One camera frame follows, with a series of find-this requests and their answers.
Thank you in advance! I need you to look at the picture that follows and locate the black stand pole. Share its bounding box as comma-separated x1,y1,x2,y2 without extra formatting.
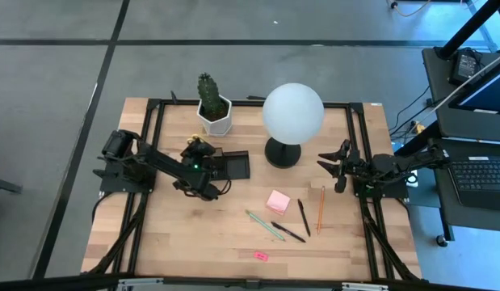
434,0,500,61

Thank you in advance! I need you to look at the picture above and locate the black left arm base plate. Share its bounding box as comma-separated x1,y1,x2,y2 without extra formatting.
99,161,156,194

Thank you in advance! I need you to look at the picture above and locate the pink sticky note pad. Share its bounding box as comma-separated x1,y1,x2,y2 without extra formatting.
265,189,292,216

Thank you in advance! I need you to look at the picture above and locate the orange pencil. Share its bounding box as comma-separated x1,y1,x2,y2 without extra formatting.
317,185,326,235

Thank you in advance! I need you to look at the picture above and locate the thin white rod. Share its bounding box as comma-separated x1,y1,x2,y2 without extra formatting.
429,51,500,115

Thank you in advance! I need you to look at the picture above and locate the black desk organizer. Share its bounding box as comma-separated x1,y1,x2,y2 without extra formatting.
211,148,251,181

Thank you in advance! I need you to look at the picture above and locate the black aluminium table frame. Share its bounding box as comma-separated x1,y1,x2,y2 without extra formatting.
82,96,422,284

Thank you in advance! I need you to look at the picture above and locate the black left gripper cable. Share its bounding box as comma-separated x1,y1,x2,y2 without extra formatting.
216,179,233,197

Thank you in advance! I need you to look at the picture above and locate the grey furniture foot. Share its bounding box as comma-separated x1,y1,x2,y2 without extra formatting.
0,175,23,195

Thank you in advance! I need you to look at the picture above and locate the white globe table lamp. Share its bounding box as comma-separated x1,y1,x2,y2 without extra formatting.
262,82,326,170

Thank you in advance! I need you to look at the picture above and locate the black keyboard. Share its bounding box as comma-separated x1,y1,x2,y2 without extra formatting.
447,155,500,211

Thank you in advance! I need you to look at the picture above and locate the black keyboard tray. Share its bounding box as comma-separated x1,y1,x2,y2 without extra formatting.
429,137,500,213

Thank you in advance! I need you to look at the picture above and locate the white hexagonal plant pot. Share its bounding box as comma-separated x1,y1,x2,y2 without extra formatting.
195,95,233,137

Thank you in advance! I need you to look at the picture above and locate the black side desk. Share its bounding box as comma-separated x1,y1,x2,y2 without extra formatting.
421,47,500,143

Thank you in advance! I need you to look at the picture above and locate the black power adapter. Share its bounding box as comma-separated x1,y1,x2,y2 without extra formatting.
448,48,484,86

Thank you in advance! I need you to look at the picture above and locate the black computer monitor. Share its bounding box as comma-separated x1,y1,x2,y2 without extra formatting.
447,56,500,116

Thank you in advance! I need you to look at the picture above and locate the small white box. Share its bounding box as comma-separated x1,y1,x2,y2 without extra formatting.
405,169,420,189

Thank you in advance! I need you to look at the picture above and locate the green cactus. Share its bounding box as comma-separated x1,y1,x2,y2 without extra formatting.
196,71,229,118

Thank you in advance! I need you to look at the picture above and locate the black ballpoint pen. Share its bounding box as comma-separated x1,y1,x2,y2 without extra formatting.
296,198,312,238
270,221,307,244

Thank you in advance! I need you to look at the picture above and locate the green pencil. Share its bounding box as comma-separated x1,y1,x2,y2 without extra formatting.
244,209,286,243

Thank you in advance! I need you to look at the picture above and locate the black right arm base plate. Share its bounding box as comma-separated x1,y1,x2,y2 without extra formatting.
352,177,410,200

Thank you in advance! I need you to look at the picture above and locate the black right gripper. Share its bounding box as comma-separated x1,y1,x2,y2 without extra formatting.
316,138,363,179

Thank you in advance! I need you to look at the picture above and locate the black rig crossbar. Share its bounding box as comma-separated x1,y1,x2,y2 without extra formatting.
0,273,500,291

